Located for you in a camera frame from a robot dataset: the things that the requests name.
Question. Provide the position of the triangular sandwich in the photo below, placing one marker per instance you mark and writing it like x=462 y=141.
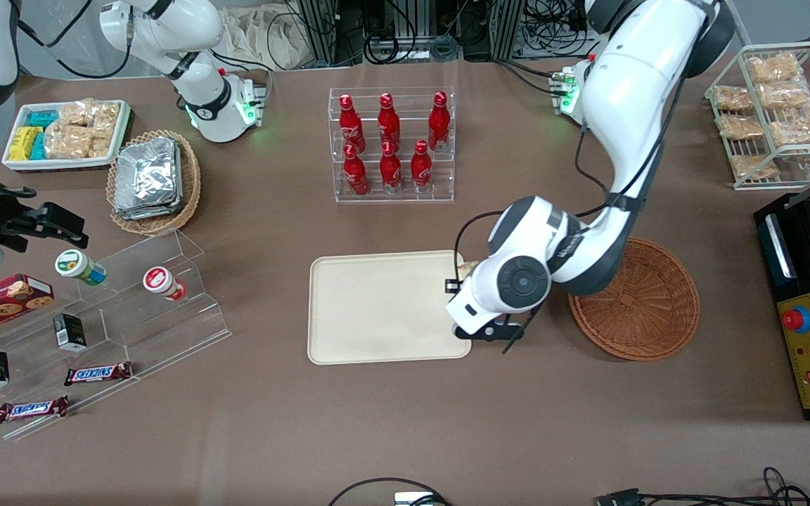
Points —
x=467 y=269

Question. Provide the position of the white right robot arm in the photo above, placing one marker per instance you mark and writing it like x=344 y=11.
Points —
x=208 y=98

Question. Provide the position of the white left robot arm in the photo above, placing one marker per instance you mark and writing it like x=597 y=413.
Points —
x=623 y=105

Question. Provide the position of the white snack tray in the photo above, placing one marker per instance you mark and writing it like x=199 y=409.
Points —
x=60 y=164

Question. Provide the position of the beige plastic tray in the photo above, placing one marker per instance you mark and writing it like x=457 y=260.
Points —
x=377 y=309

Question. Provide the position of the light wicker basket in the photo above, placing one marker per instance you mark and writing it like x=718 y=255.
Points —
x=190 y=186

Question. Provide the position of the brown wicker basket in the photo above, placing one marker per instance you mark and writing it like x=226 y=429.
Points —
x=644 y=309

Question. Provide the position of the green lid cup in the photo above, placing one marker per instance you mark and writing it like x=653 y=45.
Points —
x=76 y=266

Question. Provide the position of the teal snack pack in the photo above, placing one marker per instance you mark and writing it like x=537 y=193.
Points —
x=39 y=146
x=43 y=119

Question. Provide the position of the rice cracker snack bag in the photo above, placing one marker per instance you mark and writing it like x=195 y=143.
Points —
x=76 y=113
x=732 y=98
x=753 y=166
x=783 y=93
x=799 y=131
x=774 y=68
x=106 y=118
x=100 y=147
x=739 y=126
x=67 y=143

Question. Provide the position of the yellow snack pack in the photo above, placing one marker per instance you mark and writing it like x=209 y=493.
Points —
x=24 y=143

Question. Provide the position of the silver foil pack stack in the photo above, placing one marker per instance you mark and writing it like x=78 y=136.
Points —
x=146 y=179

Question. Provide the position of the red plaid cookie box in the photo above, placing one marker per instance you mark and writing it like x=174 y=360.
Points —
x=4 y=303

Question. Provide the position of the clear acrylic bottle rack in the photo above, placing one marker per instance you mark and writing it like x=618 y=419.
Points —
x=391 y=199

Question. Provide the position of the red lid cup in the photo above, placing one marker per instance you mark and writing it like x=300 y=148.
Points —
x=160 y=281

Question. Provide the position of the red cola bottle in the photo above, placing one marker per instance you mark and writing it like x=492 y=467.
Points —
x=356 y=174
x=391 y=171
x=421 y=169
x=438 y=121
x=389 y=121
x=350 y=125

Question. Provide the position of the clear acrylic stepped shelf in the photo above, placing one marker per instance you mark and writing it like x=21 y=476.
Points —
x=159 y=330

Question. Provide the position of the Snickers chocolate bar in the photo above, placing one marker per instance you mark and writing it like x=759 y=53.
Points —
x=32 y=409
x=98 y=373

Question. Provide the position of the white connector block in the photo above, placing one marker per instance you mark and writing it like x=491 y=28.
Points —
x=412 y=500

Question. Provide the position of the beige cloth bag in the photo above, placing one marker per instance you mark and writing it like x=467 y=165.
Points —
x=264 y=35

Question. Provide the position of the black yellow control box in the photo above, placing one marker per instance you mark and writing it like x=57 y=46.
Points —
x=809 y=365

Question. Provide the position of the aluminium frame post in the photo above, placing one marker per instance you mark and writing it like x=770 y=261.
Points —
x=320 y=28
x=510 y=28

